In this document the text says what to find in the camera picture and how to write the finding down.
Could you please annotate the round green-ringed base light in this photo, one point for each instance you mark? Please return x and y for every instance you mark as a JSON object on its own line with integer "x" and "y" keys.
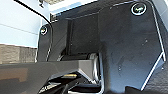
{"x": 44, "y": 30}
{"x": 138, "y": 8}

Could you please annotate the thick grey torso limb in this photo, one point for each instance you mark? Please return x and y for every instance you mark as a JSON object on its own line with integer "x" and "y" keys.
{"x": 33, "y": 71}

